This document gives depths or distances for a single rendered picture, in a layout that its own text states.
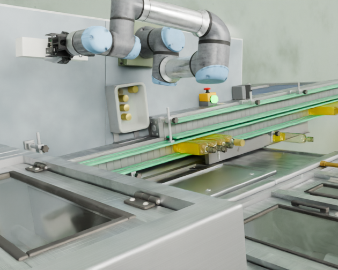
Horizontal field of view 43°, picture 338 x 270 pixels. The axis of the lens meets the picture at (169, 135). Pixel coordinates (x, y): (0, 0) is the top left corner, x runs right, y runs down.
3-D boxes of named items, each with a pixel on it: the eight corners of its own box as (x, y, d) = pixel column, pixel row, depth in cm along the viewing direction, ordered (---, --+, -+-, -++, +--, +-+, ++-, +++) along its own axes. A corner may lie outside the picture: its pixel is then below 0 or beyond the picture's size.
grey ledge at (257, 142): (197, 162, 240) (211, 165, 232) (196, 147, 239) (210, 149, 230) (296, 131, 299) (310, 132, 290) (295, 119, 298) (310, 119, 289)
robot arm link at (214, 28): (240, 12, 155) (123, -22, 124) (237, 43, 155) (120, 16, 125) (217, 16, 164) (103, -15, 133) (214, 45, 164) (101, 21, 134)
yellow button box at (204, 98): (199, 106, 243) (208, 106, 237) (198, 92, 242) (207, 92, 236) (207, 104, 247) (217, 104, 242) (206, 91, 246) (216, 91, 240)
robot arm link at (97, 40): (115, 54, 125) (88, 50, 119) (95, 57, 133) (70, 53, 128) (116, 27, 124) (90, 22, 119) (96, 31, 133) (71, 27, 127)
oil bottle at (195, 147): (173, 151, 216) (203, 156, 200) (171, 140, 215) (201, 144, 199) (181, 149, 219) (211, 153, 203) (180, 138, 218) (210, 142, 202)
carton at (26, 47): (15, 38, 145) (22, 36, 141) (79, 44, 160) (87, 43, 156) (15, 57, 146) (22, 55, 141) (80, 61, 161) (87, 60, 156)
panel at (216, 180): (66, 219, 170) (112, 242, 144) (65, 212, 169) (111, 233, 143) (222, 166, 225) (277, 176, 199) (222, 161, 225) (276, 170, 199)
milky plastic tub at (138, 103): (110, 132, 206) (120, 134, 200) (104, 85, 203) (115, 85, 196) (139, 126, 217) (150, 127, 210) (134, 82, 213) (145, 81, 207)
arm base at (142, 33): (135, 22, 202) (147, 20, 194) (161, 30, 212) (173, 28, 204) (131, 54, 202) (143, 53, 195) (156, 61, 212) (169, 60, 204)
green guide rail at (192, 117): (164, 122, 211) (175, 124, 204) (164, 120, 210) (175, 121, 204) (346, 83, 319) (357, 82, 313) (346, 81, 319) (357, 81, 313)
